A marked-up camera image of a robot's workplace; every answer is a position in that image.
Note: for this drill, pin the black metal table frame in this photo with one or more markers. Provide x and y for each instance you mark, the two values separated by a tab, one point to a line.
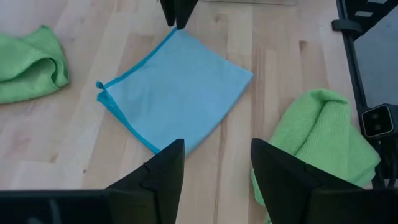
351	62

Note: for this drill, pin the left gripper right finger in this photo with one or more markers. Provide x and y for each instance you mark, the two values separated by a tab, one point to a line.
311	202

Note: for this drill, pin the green microfiber towel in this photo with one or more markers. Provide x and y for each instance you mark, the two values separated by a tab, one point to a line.
329	137
28	68

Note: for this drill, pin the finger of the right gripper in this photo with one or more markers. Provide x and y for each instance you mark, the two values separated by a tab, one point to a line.
169	11
184	11

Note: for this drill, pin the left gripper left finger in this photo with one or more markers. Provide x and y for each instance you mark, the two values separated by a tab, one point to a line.
93	207

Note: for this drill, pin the blue towel with white tag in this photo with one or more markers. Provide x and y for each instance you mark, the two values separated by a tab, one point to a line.
180	90

